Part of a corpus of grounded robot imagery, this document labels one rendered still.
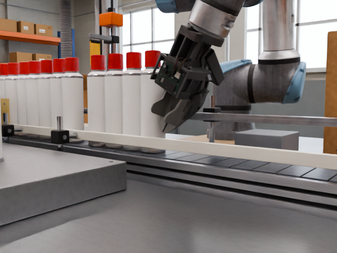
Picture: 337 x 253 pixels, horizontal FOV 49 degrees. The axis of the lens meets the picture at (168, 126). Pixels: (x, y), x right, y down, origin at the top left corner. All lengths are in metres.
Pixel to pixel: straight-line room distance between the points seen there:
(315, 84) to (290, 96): 5.25
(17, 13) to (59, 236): 9.05
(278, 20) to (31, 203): 0.77
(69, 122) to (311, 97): 5.62
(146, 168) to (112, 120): 0.15
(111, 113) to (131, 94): 0.07
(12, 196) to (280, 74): 0.76
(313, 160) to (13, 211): 0.42
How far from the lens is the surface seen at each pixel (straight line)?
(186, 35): 0.63
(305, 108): 6.36
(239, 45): 6.81
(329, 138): 0.80
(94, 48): 0.90
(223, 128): 1.08
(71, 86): 0.91
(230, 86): 1.08
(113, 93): 0.80
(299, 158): 0.57
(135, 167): 0.73
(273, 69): 1.05
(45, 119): 1.00
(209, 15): 0.63
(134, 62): 0.78
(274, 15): 1.06
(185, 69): 0.62
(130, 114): 0.77
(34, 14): 9.77
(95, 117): 0.84
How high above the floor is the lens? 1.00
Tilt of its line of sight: 5 degrees down
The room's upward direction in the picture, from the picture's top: straight up
